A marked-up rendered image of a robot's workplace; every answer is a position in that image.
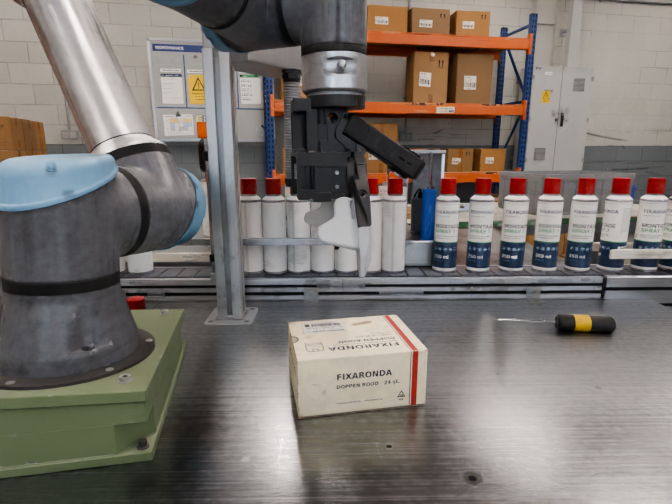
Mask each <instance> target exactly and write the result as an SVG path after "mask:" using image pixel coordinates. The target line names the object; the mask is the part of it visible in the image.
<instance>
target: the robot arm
mask: <svg viewBox="0 0 672 504"><path fill-rule="evenodd" d="M13 1H14V2H15V3H17V4H18V5H20V6H22V7H24V8H25V9H26V11H27V13H28V15H29V18H30V20H31V22H32V24H33V27H34V29H35V31H36V34H37V36H38V38H39V40H40V43H41V45H42V47H43V50H44V52H45V54H46V56H47V59H48V61H49V63H50V65H51V68H52V70H53V72H54V75H55V77H56V79H57V81H58V84H59V86H60V88H61V90H62V93H63V95H64V97H65V100H66V102H67V104H68V106H69V109H70V111H71V113H72V116H73V118H74V120H75V122H76V125H77V127H78V129H79V131H80V134H81V136H82V138H83V141H84V143H85V145H86V147H87V150H88V152H89V153H81V154H51V155H35V156H23V157H15V158H10V159H6V160H4V161H2V162H1V163H0V271H1V281H2V295H3V296H2V301H1V305H0V375H3V376H7V377H13V378H31V379H33V378H51V377H60V376H67V375H74V374H79V373H83V372H88V371H92V370H95V369H99V368H102V367H105V366H108V365H111V364H113V363H116V362H118V361H120V360H122V359H124V358H126V357H127V356H129V355H130V354H132V353H133V352H134V351H135V350H136V349H137V347H138V345H139V342H138V329H137V325H136V323H135V320H134V318H133V316H132V313H131V311H130V308H129V306H128V304H127V301H126V299H125V296H124V294H123V292H122V289H121V283H120V258H119V257H124V256H129V255H134V254H139V253H144V252H150V251H155V250H159V251H160V250H167V249H170V248H172V247H174V246H177V245H181V244H183V243H186V242H187V241H189V240H190V239H192V238H193V237H194V236H195V235H196V234H197V232H198V231H199V229H200V228H201V226H202V222H203V218H204V217H205V214H206V196H205V192H204V189H203V187H202V185H201V183H200V181H199V180H198V179H197V178H196V177H195V176H194V175H193V174H192V173H189V172H188V171H187V170H185V169H182V168H177V166H176V163H175V161H174V159H173V156H172V154H171V152H170V150H169V148H168V146H167V145H166V144H165V143H164V142H161V141H159V140H156V139H154V138H152V136H151V134H150V132H149V129H148V127H147V125H146V123H145V120H144V118H143V116H142V114H141V111H140V109H139V107H138V104H137V102H136V100H135V98H134V95H133V93H132V91H131V88H130V86H129V84H128V82H127V79H126V77H125V75H124V73H123V70H122V68H121V66H120V63H119V61H118V59H117V57H116V54H115V52H114V50H113V47H112V45H111V43H110V41H109V38H108V36H107V34H106V32H105V29H104V27H103V25H102V22H101V20H100V18H99V16H98V13H97V11H96V9H95V7H94V4H93V2H92V0H13ZM149 1H151V2H154V3H157V4H159V5H162V6H165V7H167V8H170V9H172V10H174V11H176V12H179V13H181V14H182V15H184V16H186V17H188V18H190V19H192V20H194V21H196V22H198V23H199V24H200V25H201V28H202V31H203V33H204V35H205V37H206V38H207V39H209V40H210V42H211V45H212V46H213V47H214V48H215V49H217V50H219V51H221V52H236V53H249V52H252V51H257V50H267V49H277V48H287V47H296V46H301V57H302V92H303V93H304V94H305V95H307V98H293V99H292V101H290V111H291V141H292V153H291V178H292V194H297V198H298V200H313V202H321V206H320V207H318V208H316V209H314V210H311V211H309V212H307V213H306V214H305V216H304V221H305V222H306V223H307V224H309V225H313V226H318V229H317V236H318V239H319V240H320V241H321V242H322V243H324V244H328V245H333V246H334V249H335V250H338V249H339V248H340V247H342V248H346V249H351V250H355V251H356V258H357V266H358V274H359V278H363V277H365V275H366V273H367V270H368V268H369V265H370V263H371V246H372V234H371V224H372V221H371V203H370V191H369V184H368V175H367V162H366V158H365V157H363V156H364V155H365V153H366V152H368V153H369V154H371V155H372V156H374V157H376V158H377V159H379V160H380V161H382V162H383V163H385V164H386V165H388V166H389V167H388V169H389V170H391V171H392V172H393V173H394V174H395V175H396V176H399V177H402V178H404V179H406V180H407V178H410V179H414V180H416V179H417V178H418V176H419V175H420V173H421V171H422V170H423V168H424V167H425V165H426V162H424V161H423V160H421V159H420V158H421V157H420V155H418V154H417V153H415V152H414V151H413V150H412V149H409V148H407V147H405V146H401V145H399V144H398V143H396V142H395V141H393V140H392V139H390V138H389V137H388V136H386V135H385V134H383V133H382V132H380V131H379V130H377V129H376V128H374V127H373V126H371V125H370V124H369V123H367V122H366V121H364V120H363V119H361V118H360V117H358V116H357V115H355V114H354V113H349V114H348V111H353V110H362V109H365V103H366V97H365V96H363V94H365V93H366V92H367V0H149ZM329 114H330V115H332V117H331V118H330V121H331V123H332V124H331V123H329V122H328V119H327V117H328V115H329ZM294 164H296V166H297V185H295V178H294Z"/></svg>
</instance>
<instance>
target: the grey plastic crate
mask: <svg viewBox="0 0 672 504"><path fill-rule="evenodd" d="M499 177H500V185H499V198H498V207H499V208H502V209H503V206H504V198H505V197H506V196H508V195H509V187H510V179H511V178H526V179H527V182H526V194H525V196H527V197H528V198H529V199H530V201H529V210H528V214H531V215H536V214H537V204H538V198H539V197H540V196H542V195H544V193H543V189H544V180H545V178H561V179H562V180H561V189H560V194H559V195H560V196H561V197H562V198H563V199H564V205H563V213H562V215H570V210H571V201H572V200H571V199H572V198H573V197H574V196H575V195H577V194H578V193H577V190H578V182H579V178H596V186H595V194H594V196H596V197H597V198H598V199H599V201H598V208H597V214H604V207H605V198H606V197H608V196H609V195H611V194H612V193H611V190H612V183H613V178H631V183H630V191H629V194H628V195H629V196H630V197H631V192H632V185H633V179H635V173H623V172H604V171H586V170H562V171H500V173H499Z"/></svg>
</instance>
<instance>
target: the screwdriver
mask: <svg viewBox="0 0 672 504"><path fill-rule="evenodd" d="M495 319H496V320H498V321H508V322H530V323H552V324H555V327H556V328H557V329H558V330H564V331H579V332H606V333H612V332H613V331H614V330H615V328H616V322H615V320H614V319H613V318H612V317H611V316H592V315H575V314H572V315H569V314H558V315H557V316H556V317H555V319H554V320H537V319H515V318H495Z"/></svg>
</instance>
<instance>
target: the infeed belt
mask: <svg viewBox="0 0 672 504"><path fill-rule="evenodd" d="M465 267H466V266H456V272H454V273H438V272H434V271H433V270H432V266H419V267H418V266H404V269H405V271H404V272H402V273H397V274H391V273H385V272H382V271H380V272H379V273H372V274H368V273H366V275H365V277H520V276H602V275H601V274H599V273H597V272H595V271H592V270H590V271H589V272H586V273H577V272H571V271H567V270H565V269H564V265H557V267H556V272H553V273H542V272H537V271H533V270H532V269H531V266H523V271H522V272H520V273H507V272H503V271H500V270H498V266H490V267H489V272H487V273H472V272H468V271H466V270H465ZM211 273H212V267H204V268H203V267H187V268H186V267H170V268H169V267H154V271H153V272H152V273H149V274H144V275H131V274H129V273H128V268H126V272H125V273H122V274H120V279H150V278H211V276H210V274H211ZM335 277H359V274H358V271H357V272H355V273H350V274H343V273H337V272H335V267H334V272H332V273H327V274H318V273H313V272H312V271H310V272H308V273H304V274H293V273H289V272H288V271H287V272H286V273H283V274H267V273H265V272H262V273H258V274H244V278H335Z"/></svg>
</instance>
